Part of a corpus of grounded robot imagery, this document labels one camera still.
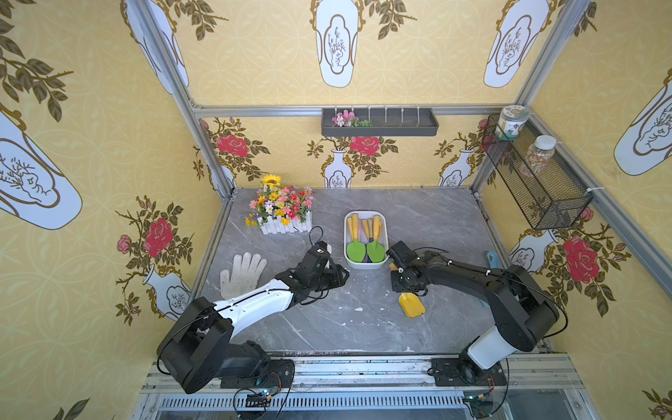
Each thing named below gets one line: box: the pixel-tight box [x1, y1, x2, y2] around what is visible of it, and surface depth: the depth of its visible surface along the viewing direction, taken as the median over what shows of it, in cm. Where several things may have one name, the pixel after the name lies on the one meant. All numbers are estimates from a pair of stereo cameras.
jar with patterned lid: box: [496, 104, 532, 141], surface depth 87 cm
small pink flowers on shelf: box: [331, 109, 373, 128], surface depth 89 cm
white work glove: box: [219, 252, 267, 301], surface depth 97 cm
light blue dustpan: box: [486, 251, 500, 269], surface depth 97 cm
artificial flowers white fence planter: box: [245, 174, 315, 235], surface depth 99 cm
